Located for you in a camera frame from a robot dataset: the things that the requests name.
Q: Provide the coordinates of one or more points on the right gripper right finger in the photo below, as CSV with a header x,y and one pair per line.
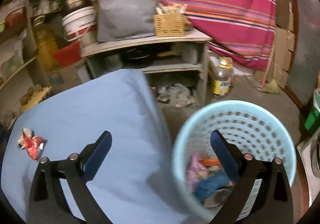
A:
x,y
273,203

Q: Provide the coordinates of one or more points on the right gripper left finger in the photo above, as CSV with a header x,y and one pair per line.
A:
x,y
47,201

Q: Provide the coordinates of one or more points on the red gold snack bag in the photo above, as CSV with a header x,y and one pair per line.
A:
x,y
32,144

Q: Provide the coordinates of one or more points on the blue plastic bag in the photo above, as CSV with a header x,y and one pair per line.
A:
x,y
207,186

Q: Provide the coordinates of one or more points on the pink snack wrapper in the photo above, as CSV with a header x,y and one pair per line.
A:
x,y
196,171

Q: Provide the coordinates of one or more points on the light blue waste basket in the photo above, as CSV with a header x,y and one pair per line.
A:
x,y
250,127

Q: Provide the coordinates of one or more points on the yellow egg tray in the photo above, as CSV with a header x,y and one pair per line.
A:
x,y
34,96

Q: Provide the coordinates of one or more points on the small oil bottle on floor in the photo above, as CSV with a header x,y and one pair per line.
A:
x,y
222,78

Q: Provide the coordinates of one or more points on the red plastic basket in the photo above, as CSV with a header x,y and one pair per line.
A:
x,y
68,55

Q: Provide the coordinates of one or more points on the yellow oil bottle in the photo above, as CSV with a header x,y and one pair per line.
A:
x,y
46,44

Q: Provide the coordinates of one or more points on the low wooden cabinet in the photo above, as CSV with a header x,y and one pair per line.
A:
x,y
156,55

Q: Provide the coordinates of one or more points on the white red plastic bucket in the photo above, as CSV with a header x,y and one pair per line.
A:
x,y
79,22

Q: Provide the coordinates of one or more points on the grey fabric cover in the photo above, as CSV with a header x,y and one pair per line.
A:
x,y
125,19

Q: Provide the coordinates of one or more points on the yellow utensil basket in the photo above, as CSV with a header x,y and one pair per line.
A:
x,y
169,21

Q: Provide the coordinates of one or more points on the wooden wall shelf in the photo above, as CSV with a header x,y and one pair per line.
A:
x,y
20,65

